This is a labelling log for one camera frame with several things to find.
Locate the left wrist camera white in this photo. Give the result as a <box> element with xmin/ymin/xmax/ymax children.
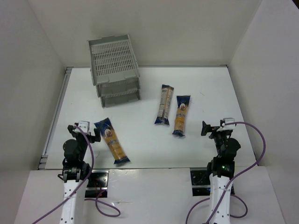
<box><xmin>74</xmin><ymin>121</ymin><xmax>90</xmax><ymax>135</ymax></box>

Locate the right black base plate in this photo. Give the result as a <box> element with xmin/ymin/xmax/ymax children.
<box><xmin>190</xmin><ymin>168</ymin><xmax>236</xmax><ymax>197</ymax></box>

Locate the pasta bag blue yellow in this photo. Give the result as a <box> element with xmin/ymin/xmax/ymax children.
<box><xmin>172</xmin><ymin>95</ymin><xmax>191</xmax><ymax>137</ymax></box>

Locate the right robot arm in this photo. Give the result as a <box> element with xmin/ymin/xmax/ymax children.
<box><xmin>201</xmin><ymin>118</ymin><xmax>241</xmax><ymax>224</ymax></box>

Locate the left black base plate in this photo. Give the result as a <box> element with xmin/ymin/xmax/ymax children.
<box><xmin>85</xmin><ymin>170</ymin><xmax>109</xmax><ymax>199</ymax></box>

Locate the grey three-tier shelf tray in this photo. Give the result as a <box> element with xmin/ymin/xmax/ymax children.
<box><xmin>88</xmin><ymin>35</ymin><xmax>141</xmax><ymax>108</ymax></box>

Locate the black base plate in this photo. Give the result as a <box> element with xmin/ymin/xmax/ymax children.
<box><xmin>85</xmin><ymin>170</ymin><xmax>109</xmax><ymax>199</ymax></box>
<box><xmin>190</xmin><ymin>168</ymin><xmax>236</xmax><ymax>197</ymax></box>

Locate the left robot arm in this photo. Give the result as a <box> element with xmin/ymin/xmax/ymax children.
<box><xmin>59</xmin><ymin>121</ymin><xmax>101</xmax><ymax>224</ymax></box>

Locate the pasta bag label side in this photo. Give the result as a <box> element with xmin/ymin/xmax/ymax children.
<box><xmin>154</xmin><ymin>84</ymin><xmax>174</xmax><ymax>126</ymax></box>

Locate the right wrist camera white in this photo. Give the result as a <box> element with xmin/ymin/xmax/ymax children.
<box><xmin>221</xmin><ymin>118</ymin><xmax>236</xmax><ymax>130</ymax></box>

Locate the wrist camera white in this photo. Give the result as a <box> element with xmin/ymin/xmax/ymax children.
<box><xmin>221</xmin><ymin>118</ymin><xmax>236</xmax><ymax>130</ymax></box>
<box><xmin>74</xmin><ymin>121</ymin><xmax>90</xmax><ymax>135</ymax></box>

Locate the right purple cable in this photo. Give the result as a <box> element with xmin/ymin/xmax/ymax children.
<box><xmin>186</xmin><ymin>122</ymin><xmax>267</xmax><ymax>224</ymax></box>

